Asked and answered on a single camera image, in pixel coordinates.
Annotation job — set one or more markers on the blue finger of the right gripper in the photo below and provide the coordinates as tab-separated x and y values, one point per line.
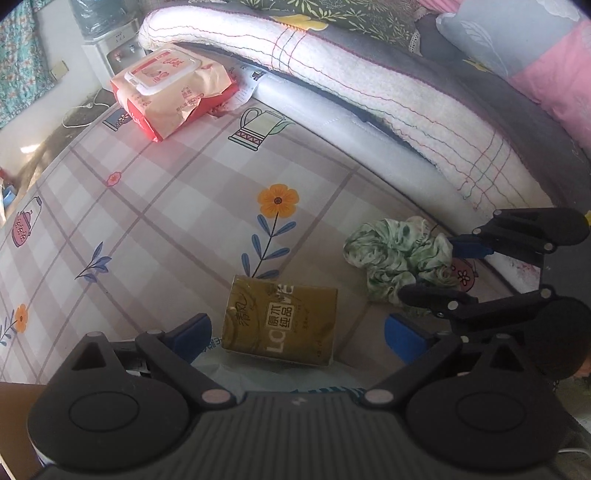
469	246

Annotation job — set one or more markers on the green white scrunchie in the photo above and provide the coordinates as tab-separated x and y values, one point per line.
395	254

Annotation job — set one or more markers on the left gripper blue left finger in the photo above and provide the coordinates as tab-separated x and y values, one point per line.
189	339

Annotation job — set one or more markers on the brown cardboard box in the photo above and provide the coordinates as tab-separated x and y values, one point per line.
18	457

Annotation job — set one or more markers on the red wet wipes pack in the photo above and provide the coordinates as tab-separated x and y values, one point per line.
170	87

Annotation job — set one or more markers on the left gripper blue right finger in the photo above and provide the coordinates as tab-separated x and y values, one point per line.
407	340

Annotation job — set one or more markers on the gold tissue pack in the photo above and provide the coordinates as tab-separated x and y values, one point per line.
281	321

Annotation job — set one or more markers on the water dispenser with bottle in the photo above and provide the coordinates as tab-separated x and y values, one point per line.
110	35

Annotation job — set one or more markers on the teal floral hanging cloth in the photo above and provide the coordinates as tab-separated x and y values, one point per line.
25	76

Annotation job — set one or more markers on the white plaid rolled blanket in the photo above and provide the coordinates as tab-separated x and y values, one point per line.
414	99

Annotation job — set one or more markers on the white translucent plastic bag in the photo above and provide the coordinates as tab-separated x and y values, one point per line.
241	374

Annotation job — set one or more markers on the plaid printed bed sheet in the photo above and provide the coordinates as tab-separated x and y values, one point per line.
122	235

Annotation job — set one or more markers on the green leaf pattern pillow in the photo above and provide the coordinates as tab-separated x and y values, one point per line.
389	21

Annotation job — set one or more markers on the pink grey patchwork quilt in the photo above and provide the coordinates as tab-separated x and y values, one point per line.
541	48

